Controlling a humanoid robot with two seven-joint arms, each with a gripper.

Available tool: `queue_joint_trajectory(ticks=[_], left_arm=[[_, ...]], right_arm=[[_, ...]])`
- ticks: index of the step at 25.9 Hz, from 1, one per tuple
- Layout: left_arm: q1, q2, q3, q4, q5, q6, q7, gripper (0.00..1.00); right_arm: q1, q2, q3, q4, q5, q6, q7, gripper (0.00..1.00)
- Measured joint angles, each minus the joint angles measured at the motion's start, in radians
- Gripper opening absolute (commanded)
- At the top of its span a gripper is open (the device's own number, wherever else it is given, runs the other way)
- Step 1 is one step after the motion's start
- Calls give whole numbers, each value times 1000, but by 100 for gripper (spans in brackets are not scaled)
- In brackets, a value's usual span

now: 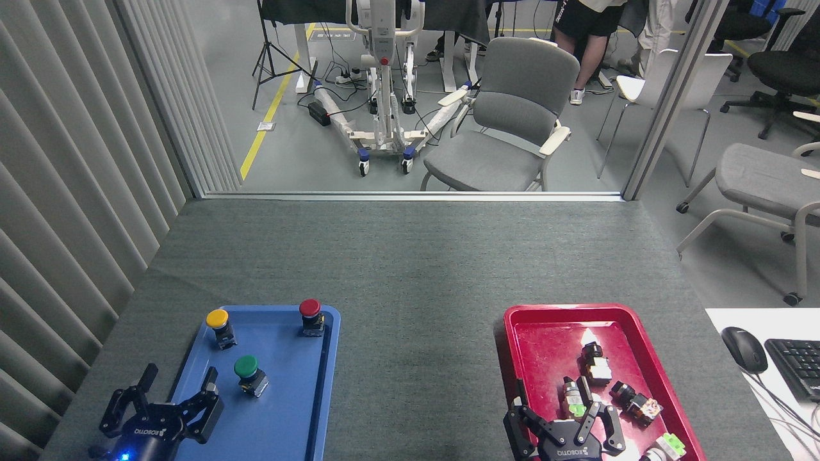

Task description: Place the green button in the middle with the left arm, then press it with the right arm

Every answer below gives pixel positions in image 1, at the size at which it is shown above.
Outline silver table edge rail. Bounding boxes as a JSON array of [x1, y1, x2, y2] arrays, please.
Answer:
[[195, 191, 625, 203]]

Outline white desk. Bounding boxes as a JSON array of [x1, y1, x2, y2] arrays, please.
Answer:
[[705, 307, 820, 461]]

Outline yellow push button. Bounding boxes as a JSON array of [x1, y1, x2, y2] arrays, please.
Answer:
[[206, 309, 238, 350]]

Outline black office chair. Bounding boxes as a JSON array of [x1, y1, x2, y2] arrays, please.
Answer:
[[719, 8, 820, 140], [684, 0, 773, 83]]

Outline green push button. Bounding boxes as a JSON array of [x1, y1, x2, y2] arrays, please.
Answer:
[[233, 355, 270, 398]]

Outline black and silver switch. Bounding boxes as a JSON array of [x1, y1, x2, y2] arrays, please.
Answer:
[[580, 343, 613, 385]]

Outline red plastic tray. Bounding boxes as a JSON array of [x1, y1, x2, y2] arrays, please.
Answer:
[[503, 303, 707, 461]]

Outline blue plastic tray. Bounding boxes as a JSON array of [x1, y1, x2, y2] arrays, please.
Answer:
[[149, 305, 341, 461]]

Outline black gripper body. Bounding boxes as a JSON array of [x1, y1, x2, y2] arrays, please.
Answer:
[[537, 419, 606, 461], [90, 408, 188, 461]]

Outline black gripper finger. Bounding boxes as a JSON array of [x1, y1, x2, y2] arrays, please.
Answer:
[[503, 379, 546, 460], [168, 366, 225, 444], [576, 401, 627, 457], [98, 363, 159, 439]]

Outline silver switch with green tab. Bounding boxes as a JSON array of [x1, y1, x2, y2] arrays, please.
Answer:
[[561, 376, 594, 421]]

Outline person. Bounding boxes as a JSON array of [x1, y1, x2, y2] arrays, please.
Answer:
[[425, 33, 488, 63], [633, 0, 681, 79], [552, 0, 628, 106]]

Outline silver post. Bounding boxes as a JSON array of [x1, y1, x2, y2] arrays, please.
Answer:
[[623, 0, 731, 201]]

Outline black tripod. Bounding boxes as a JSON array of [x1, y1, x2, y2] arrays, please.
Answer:
[[252, 0, 315, 111]]

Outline green and white switch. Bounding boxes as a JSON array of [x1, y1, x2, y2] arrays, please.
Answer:
[[641, 433, 687, 461]]

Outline grey armchair with cream armrests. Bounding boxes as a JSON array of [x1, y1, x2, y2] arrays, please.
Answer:
[[420, 36, 581, 192]]

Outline black computer mouse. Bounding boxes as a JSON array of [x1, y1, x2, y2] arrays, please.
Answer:
[[721, 327, 769, 375]]

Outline black switch with orange block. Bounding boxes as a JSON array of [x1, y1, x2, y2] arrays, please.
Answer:
[[609, 381, 664, 427]]

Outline red push button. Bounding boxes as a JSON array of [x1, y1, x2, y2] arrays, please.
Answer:
[[299, 298, 325, 338]]

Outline grey chair with metal frame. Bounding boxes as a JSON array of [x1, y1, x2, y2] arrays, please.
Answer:
[[676, 142, 820, 307]]

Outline white stand on wheels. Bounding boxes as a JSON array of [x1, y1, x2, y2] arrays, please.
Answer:
[[313, 0, 475, 177]]

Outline black keyboard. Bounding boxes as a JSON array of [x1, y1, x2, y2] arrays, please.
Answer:
[[764, 338, 820, 403]]

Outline black desk cables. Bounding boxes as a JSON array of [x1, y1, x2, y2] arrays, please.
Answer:
[[745, 371, 820, 446]]

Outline white plastic chair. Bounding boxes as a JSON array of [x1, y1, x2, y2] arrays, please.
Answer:
[[596, 49, 734, 188]]

